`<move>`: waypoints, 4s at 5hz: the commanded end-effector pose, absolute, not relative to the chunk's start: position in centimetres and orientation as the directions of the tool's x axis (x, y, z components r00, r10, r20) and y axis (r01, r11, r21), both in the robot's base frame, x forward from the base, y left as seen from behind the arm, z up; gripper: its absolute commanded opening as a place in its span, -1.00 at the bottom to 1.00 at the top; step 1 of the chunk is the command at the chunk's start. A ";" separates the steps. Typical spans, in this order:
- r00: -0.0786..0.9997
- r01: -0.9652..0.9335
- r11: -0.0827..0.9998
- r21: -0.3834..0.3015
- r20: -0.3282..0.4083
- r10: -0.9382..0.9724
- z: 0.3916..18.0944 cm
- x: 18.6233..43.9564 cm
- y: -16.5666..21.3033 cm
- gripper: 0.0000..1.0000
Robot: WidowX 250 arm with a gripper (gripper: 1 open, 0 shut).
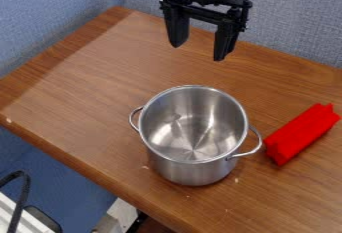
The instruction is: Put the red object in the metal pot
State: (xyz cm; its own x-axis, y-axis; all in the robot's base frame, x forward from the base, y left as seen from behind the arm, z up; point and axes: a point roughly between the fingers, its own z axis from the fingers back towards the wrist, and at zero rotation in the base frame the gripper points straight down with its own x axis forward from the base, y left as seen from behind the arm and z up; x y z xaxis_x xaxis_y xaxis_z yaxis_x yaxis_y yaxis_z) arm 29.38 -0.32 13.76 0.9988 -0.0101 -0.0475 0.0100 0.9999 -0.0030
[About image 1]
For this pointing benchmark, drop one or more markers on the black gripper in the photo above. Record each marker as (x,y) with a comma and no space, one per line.
(228,14)

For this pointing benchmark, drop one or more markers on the red block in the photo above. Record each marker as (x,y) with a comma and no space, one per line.
(296,134)

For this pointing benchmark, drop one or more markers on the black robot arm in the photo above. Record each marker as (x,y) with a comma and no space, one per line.
(227,14)

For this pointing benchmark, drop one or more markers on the stainless steel metal pot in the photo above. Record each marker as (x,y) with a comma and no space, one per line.
(193,127)

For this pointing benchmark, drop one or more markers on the white box under table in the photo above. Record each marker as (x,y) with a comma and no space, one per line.
(117,219)

